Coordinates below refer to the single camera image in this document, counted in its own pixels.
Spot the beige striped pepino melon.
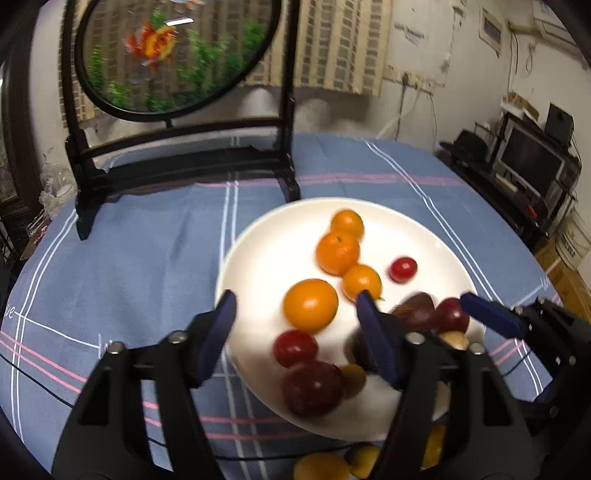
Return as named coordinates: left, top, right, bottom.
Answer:
left=439, top=331, right=470, bottom=350

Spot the dark red plum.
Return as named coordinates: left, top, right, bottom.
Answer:
left=433, top=297, right=470, bottom=334

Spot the dark brown passion fruit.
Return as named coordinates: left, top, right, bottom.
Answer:
left=390, top=292, right=435, bottom=332

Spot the small dark purple plum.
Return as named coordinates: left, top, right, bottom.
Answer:
left=344, top=330, right=377, bottom=374

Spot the yellow green round fruit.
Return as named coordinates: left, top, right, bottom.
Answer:
left=293, top=453, right=349, bottom=480

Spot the large red plum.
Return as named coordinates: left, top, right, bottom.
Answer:
left=281, top=360, right=345, bottom=418

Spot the small red cherry tomato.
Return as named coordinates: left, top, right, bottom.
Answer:
left=273, top=330, right=318, bottom=368

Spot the orange kumquat fruit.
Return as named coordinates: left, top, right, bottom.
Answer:
left=342, top=264, right=383, bottom=302

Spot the large orange tangerine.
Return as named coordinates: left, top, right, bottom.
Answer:
left=281, top=279, right=339, bottom=335

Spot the small yellow loquat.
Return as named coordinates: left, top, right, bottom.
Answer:
left=339, top=364, right=367, bottom=399

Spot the blue striped tablecloth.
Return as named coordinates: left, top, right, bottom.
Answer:
left=1, top=134, right=557, bottom=471

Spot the white round plate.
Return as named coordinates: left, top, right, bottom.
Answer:
left=214, top=197, right=487, bottom=442

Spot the computer monitor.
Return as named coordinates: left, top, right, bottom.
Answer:
left=491, top=118, right=566, bottom=198

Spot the black hat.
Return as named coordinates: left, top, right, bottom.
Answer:
left=439, top=129, right=488, bottom=163

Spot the orange cherry tomato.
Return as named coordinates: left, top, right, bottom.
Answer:
left=331, top=209, right=365, bottom=241

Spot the white power strip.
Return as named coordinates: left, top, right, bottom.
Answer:
left=383, top=65, right=437, bottom=95

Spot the round goldfish screen on stand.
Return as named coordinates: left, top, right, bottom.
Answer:
left=60, top=1, right=301, bottom=239

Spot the checked beige curtain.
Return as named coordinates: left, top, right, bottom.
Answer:
left=59, top=0, right=394, bottom=123

